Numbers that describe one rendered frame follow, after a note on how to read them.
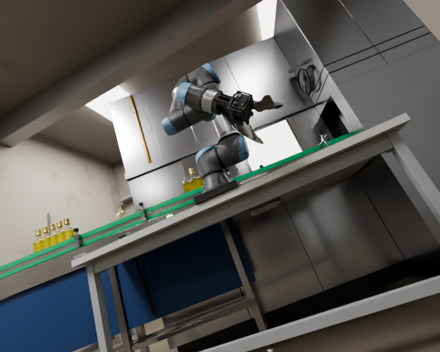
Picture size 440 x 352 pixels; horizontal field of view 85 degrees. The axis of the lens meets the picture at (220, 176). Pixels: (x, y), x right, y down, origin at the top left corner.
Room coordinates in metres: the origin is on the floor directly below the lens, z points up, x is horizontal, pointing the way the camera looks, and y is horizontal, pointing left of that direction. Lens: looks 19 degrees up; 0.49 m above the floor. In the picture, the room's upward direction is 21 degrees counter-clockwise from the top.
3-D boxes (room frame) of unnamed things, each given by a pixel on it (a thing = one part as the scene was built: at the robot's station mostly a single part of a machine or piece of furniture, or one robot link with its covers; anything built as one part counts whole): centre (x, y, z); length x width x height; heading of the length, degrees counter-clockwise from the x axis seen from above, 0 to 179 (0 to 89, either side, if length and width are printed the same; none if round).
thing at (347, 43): (1.54, -1.25, 1.69); 0.70 x 0.37 x 0.89; 89
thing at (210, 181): (1.10, 0.03, 0.83); 0.15 x 0.15 x 0.10
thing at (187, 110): (0.80, -0.02, 1.04); 0.11 x 0.11 x 0.08; 77
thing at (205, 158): (1.10, 0.02, 0.95); 0.13 x 0.12 x 0.14; 77
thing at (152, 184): (2.12, -0.44, 1.44); 2.34 x 0.79 x 1.38; 89
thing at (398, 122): (1.75, -0.09, 0.73); 1.58 x 1.52 x 0.04; 79
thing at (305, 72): (1.60, -0.88, 1.49); 0.21 x 0.05 x 0.21; 179
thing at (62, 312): (1.58, 0.81, 0.54); 1.59 x 0.18 x 0.43; 89
